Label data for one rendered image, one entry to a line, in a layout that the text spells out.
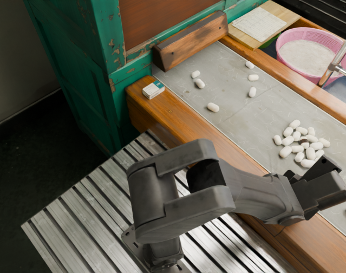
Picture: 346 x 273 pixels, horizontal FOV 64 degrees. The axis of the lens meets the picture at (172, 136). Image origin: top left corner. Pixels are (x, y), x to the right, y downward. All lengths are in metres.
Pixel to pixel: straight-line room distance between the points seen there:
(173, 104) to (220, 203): 0.55
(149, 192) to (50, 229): 0.50
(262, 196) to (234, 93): 0.55
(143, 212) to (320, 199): 0.33
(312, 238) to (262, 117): 0.36
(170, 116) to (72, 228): 0.40
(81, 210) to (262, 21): 0.91
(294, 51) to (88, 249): 0.95
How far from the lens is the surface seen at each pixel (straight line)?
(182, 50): 0.90
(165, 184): 0.34
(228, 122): 0.84
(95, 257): 0.75
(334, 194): 0.55
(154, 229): 0.32
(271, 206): 0.45
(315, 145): 0.86
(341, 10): 0.70
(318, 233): 0.74
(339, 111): 0.97
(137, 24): 0.81
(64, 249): 0.78
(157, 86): 0.84
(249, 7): 1.22
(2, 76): 1.67
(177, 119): 0.79
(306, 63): 1.12
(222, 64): 1.00
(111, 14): 0.72
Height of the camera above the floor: 1.39
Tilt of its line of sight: 56 degrees down
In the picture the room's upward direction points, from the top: 3 degrees clockwise
